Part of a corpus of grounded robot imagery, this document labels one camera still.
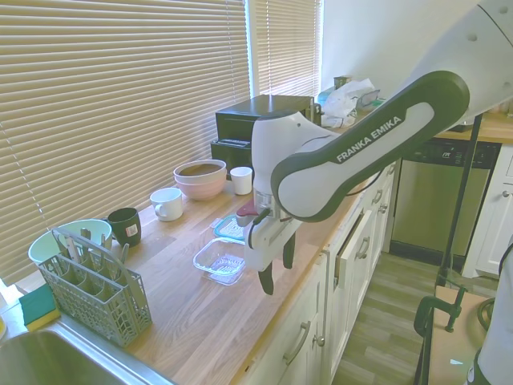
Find green yellow sponge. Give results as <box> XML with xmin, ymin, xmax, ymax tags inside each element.
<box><xmin>18</xmin><ymin>288</ymin><xmax>61</xmax><ymax>333</ymax></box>

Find stainless steel sink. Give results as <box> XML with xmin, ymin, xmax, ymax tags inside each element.
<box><xmin>0</xmin><ymin>326</ymin><xmax>177</xmax><ymax>385</ymax></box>

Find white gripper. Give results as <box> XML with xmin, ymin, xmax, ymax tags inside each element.
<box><xmin>245</xmin><ymin>218</ymin><xmax>300</xmax><ymax>298</ymax></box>

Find black countertop appliance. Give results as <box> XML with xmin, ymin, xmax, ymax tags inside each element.
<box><xmin>210</xmin><ymin>95</ymin><xmax>314</xmax><ymax>169</ymax></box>

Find dark green clamp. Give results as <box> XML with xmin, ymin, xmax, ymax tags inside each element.
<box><xmin>414</xmin><ymin>285</ymin><xmax>469</xmax><ymax>342</ymax></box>

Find small white cup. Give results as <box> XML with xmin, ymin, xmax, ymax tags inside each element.
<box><xmin>229</xmin><ymin>166</ymin><xmax>253</xmax><ymax>197</ymax></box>

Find stainless steel dishwasher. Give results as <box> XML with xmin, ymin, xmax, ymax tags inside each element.
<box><xmin>390</xmin><ymin>140</ymin><xmax>502</xmax><ymax>257</ymax></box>

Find clear glass food container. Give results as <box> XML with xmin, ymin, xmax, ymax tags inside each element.
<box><xmin>192</xmin><ymin>237</ymin><xmax>248</xmax><ymax>286</ymax></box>

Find white lower cabinet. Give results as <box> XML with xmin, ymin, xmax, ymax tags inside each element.
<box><xmin>460</xmin><ymin>144</ymin><xmax>513</xmax><ymax>278</ymax></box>
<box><xmin>236</xmin><ymin>156</ymin><xmax>402</xmax><ymax>385</ymax></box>

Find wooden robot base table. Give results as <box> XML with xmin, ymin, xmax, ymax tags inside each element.
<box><xmin>434</xmin><ymin>284</ymin><xmax>498</xmax><ymax>385</ymax></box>

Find narrow beige window blind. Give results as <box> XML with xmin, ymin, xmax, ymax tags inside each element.
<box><xmin>254</xmin><ymin>0</ymin><xmax>324</xmax><ymax>97</ymax></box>

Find pink bowl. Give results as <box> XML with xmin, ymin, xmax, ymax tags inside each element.
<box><xmin>175</xmin><ymin>176</ymin><xmax>228</xmax><ymax>201</ymax></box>

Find light handled utensil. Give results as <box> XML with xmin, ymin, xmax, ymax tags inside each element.
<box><xmin>63</xmin><ymin>235</ymin><xmax>81</xmax><ymax>264</ymax></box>

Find wide white mug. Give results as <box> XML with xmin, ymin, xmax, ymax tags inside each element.
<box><xmin>150</xmin><ymin>187</ymin><xmax>184</xmax><ymax>222</ymax></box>

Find white plastic bag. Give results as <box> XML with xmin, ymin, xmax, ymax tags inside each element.
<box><xmin>320</xmin><ymin>78</ymin><xmax>378</xmax><ymax>129</ymax></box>

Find mint green bowl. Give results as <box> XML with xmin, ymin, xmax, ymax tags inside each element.
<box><xmin>27</xmin><ymin>218</ymin><xmax>113</xmax><ymax>268</ymax></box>

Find green yellow cable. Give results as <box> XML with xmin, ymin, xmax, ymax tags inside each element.
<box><xmin>475</xmin><ymin>298</ymin><xmax>492</xmax><ymax>334</ymax></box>

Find black cup with label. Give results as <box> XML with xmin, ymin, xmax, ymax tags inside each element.
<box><xmin>107</xmin><ymin>207</ymin><xmax>141</xmax><ymax>248</ymax></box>

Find large beige window blind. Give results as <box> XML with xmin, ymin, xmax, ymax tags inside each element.
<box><xmin>0</xmin><ymin>0</ymin><xmax>252</xmax><ymax>286</ymax></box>

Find grey plastic cutlery basket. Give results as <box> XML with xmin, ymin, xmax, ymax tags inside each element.
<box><xmin>38</xmin><ymin>226</ymin><xmax>153</xmax><ymax>348</ymax></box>

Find grey bowl brown inside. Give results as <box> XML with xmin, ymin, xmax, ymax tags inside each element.
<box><xmin>173</xmin><ymin>159</ymin><xmax>228</xmax><ymax>185</ymax></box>

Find teal rimmed container lid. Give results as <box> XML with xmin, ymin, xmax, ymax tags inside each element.
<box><xmin>211</xmin><ymin>214</ymin><xmax>248</xmax><ymax>245</ymax></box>

